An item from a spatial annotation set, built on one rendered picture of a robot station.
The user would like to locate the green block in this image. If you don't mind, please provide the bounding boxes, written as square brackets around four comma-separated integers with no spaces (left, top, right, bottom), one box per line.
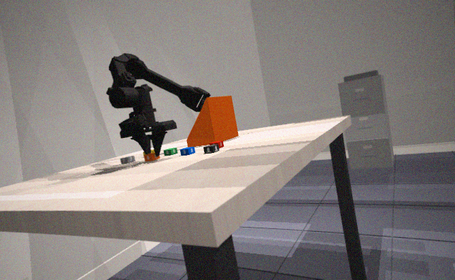
[163,147,178,156]

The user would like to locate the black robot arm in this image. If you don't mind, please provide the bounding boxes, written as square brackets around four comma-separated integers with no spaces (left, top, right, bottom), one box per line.
[106,53,211,135]

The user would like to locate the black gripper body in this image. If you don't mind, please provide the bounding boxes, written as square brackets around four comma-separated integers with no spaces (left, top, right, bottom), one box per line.
[120,105,177,139]

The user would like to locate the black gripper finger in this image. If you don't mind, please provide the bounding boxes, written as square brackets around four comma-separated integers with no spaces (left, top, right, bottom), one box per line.
[131,135,151,154]
[147,132,167,156]

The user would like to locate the blue block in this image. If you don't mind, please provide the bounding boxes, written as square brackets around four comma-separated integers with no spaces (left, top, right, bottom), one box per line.
[180,147,195,156]

